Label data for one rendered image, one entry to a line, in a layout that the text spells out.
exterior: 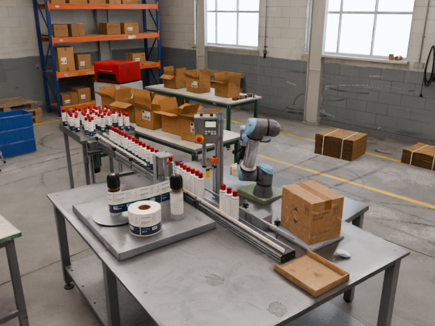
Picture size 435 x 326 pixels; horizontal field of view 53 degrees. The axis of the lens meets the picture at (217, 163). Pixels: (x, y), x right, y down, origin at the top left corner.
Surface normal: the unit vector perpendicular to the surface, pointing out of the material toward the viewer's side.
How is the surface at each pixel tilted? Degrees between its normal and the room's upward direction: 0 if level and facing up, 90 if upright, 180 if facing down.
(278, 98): 90
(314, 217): 90
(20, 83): 90
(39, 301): 0
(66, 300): 0
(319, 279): 0
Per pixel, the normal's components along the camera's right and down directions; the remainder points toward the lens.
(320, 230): 0.44, 0.30
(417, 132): -0.71, 0.24
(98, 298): 0.01, -0.94
